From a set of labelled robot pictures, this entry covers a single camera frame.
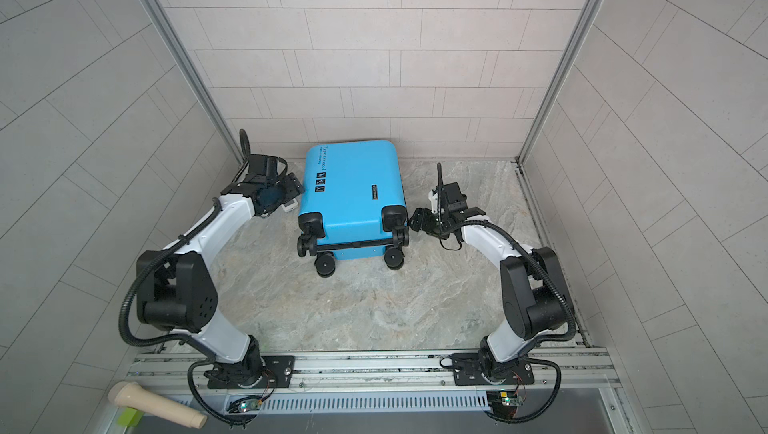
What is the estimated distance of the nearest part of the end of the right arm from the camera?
664 mm

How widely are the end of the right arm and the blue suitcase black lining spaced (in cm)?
4

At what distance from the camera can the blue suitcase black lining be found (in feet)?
2.59
